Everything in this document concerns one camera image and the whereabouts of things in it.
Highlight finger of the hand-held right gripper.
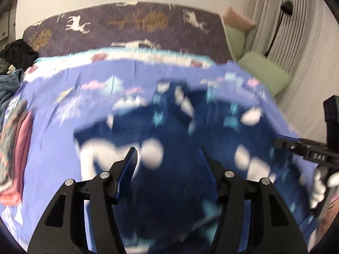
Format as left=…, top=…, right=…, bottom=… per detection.
left=274, top=135, right=339, bottom=165

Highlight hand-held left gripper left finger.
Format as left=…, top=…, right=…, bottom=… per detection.
left=28, top=147, right=138, bottom=254

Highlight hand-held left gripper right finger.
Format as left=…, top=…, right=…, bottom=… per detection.
left=197, top=145, right=309, bottom=254

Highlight navy star-print fleece garment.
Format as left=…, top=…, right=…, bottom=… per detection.
left=74, top=79, right=320, bottom=254

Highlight black crumpled clothes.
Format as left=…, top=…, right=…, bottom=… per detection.
left=0, top=39, right=39, bottom=70

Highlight person's right hand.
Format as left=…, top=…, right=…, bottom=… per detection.
left=309, top=168, right=339, bottom=210

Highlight blue printed blanket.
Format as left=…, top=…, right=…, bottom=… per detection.
left=0, top=46, right=327, bottom=254

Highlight grey curtain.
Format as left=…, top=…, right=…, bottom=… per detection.
left=244, top=0, right=339, bottom=117

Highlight large green pillow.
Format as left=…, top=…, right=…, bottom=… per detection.
left=237, top=51, right=292, bottom=96

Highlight small green pillow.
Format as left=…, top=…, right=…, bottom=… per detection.
left=225, top=24, right=245, bottom=59

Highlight dark deer-print mattress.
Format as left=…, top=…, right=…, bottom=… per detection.
left=22, top=2, right=237, bottom=59

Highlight tan pillow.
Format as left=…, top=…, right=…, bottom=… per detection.
left=222, top=6, right=256, bottom=32

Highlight teal cloth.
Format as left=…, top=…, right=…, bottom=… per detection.
left=0, top=69, right=25, bottom=129

